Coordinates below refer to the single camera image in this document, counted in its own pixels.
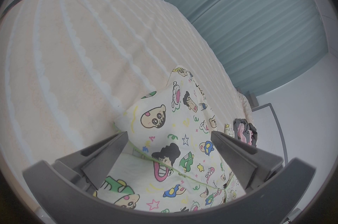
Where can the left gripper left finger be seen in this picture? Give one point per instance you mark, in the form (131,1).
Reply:
(101,158)

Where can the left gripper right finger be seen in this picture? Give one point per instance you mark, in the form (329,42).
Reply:
(243,158)

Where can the white printed pyjama top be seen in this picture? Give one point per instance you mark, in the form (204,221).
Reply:
(174,143)

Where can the pile of clothes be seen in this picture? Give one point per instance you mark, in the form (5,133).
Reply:
(244,129)

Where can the cream pillow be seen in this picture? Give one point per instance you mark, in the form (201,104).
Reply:
(244,105)

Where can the grey bedside table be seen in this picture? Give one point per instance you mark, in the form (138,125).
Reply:
(253,101)

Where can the bed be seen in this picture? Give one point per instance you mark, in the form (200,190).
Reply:
(92,59)

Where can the blue-green curtain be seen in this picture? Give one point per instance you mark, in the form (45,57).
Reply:
(250,19)

